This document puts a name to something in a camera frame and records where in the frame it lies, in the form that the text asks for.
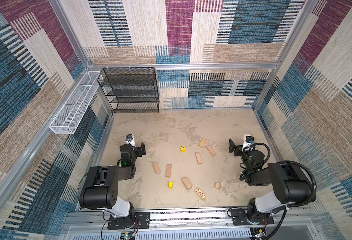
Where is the small wood cylinder block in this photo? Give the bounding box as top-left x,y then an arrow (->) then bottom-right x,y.
214,182 -> 221,191

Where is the aluminium front rail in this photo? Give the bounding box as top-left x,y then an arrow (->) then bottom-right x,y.
59,207 -> 326,240

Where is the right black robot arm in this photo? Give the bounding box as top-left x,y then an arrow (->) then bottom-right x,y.
229,135 -> 317,225

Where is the white wire mesh basket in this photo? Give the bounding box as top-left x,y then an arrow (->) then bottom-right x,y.
49,72 -> 101,135

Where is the patterned wood block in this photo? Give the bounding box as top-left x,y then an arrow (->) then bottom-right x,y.
195,188 -> 207,200

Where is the light wood block far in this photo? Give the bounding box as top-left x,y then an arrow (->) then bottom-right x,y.
199,139 -> 207,148

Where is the wood block right diagonal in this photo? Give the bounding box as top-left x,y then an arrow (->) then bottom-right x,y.
206,146 -> 217,157

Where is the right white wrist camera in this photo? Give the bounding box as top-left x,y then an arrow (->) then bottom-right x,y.
242,134 -> 255,153

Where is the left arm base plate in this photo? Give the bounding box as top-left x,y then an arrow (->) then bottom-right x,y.
107,212 -> 151,230

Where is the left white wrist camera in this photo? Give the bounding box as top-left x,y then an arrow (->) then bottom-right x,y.
126,134 -> 136,147

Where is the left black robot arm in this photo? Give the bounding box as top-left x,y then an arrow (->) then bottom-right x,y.
78,143 -> 146,229

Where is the small yellow block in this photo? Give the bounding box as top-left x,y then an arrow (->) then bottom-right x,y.
168,181 -> 174,189

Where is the black wire shelf rack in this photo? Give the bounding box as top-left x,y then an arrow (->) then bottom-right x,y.
99,67 -> 160,114

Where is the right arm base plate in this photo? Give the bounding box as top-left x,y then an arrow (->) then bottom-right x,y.
227,208 -> 275,226

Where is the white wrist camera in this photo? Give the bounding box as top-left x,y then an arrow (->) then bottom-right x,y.
242,134 -> 255,153
126,134 -> 136,147

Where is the black corrugated cable hose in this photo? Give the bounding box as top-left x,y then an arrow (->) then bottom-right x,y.
239,142 -> 317,240

